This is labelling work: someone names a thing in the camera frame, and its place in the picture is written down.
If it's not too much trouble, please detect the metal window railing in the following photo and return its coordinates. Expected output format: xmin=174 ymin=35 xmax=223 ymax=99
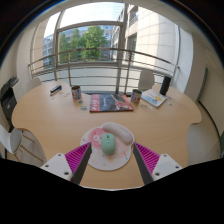
xmin=27 ymin=48 xmax=180 ymax=94

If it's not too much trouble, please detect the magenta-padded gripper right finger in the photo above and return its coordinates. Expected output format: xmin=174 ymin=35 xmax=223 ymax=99
xmin=132 ymin=142 xmax=184 ymax=186

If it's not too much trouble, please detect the mint green computer mouse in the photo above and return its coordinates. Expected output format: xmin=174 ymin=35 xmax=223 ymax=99
xmin=100 ymin=132 xmax=117 ymax=156

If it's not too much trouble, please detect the round pink-white mouse pad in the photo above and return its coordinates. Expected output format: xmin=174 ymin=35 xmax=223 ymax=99
xmin=79 ymin=121 xmax=136 ymax=172

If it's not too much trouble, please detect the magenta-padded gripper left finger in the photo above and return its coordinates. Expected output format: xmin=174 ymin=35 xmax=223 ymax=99
xmin=40 ymin=142 xmax=93 ymax=186

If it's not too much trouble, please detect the red and dark magazine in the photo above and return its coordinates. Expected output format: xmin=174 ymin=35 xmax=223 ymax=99
xmin=89 ymin=93 xmax=135 ymax=113

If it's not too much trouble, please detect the dark blue stapler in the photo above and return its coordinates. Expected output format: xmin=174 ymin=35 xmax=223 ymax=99
xmin=49 ymin=84 xmax=63 ymax=97

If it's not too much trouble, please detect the black cylinder speaker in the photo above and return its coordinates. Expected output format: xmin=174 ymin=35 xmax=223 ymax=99
xmin=159 ymin=75 xmax=172 ymax=97

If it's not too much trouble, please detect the light blue book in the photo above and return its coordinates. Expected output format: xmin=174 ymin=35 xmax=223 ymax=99
xmin=140 ymin=88 xmax=168 ymax=108

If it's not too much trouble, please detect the black office printer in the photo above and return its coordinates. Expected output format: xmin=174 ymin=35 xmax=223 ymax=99
xmin=0 ymin=76 xmax=21 ymax=133

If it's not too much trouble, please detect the white chair with wooden legs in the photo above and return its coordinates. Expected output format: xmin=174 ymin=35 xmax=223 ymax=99
xmin=0 ymin=123 xmax=44 ymax=164

